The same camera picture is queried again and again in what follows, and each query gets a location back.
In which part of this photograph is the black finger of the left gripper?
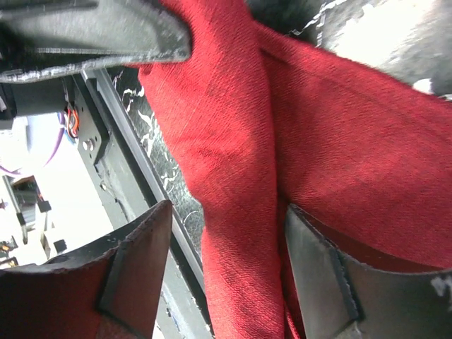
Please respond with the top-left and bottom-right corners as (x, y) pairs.
(1, 0), (192, 83)

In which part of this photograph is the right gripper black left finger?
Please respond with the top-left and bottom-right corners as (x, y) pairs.
(1, 201), (172, 338)

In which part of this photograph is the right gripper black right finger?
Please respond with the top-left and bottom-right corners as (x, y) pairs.
(285, 205), (451, 338)

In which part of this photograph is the dark red cloth napkin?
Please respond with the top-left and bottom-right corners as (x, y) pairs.
(138, 1), (451, 338)

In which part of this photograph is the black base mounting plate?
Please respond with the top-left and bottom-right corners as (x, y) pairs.
(72, 67), (213, 338)

